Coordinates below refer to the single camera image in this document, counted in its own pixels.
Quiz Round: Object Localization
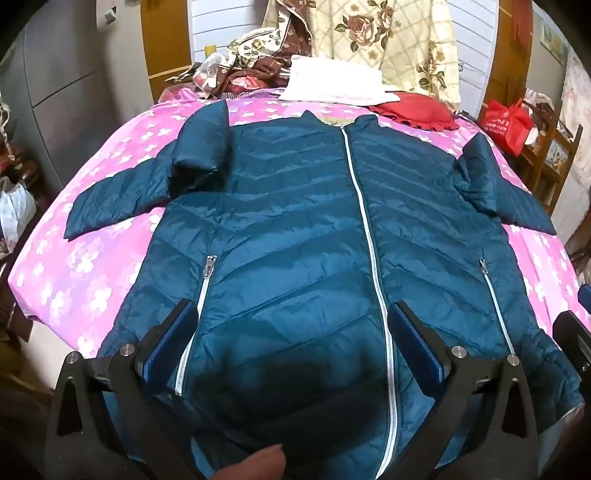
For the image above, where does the white plastic bag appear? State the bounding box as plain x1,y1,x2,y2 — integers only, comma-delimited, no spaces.
0,178,38,252

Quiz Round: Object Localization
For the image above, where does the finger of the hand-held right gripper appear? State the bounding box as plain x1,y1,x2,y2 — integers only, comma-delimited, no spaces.
553,284,591,354

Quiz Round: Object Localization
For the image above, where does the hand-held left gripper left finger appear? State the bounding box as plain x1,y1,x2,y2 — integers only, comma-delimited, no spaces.
46,299,218,480

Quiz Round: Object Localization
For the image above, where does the white pillow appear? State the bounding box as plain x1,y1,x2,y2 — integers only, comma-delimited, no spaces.
279,55,402,104

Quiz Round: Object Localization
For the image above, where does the pale floral bedding bundle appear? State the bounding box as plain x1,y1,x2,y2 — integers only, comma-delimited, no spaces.
561,53,591,139

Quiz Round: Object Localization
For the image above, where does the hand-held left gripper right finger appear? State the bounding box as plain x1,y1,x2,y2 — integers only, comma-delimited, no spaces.
390,300,540,480

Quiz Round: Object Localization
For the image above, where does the wooden chair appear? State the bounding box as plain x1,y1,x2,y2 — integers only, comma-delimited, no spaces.
478,88,583,204

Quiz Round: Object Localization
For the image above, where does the teal quilted down jacket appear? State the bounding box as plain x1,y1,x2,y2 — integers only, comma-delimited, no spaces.
65,100,583,480

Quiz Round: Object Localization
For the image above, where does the cream rose-print quilt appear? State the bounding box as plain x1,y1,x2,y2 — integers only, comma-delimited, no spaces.
263,0,462,107

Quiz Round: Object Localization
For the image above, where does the red shopping bag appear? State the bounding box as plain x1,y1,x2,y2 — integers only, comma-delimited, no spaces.
482,98,534,155

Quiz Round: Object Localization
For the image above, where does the grey cabinet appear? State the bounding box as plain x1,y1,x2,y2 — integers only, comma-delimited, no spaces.
0,9,155,195

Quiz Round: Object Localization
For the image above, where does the brown floral cloth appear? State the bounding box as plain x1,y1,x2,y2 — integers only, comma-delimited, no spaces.
191,0,319,100

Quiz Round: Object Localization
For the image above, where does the white panelled headboard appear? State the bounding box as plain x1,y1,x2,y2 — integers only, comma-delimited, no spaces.
189,0,499,116

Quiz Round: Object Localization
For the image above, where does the pink floral bed sheet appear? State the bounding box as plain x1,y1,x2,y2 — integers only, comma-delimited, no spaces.
9,88,583,365

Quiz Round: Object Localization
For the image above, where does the person's left hand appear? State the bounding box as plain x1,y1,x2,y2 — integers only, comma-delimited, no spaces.
210,443,288,480

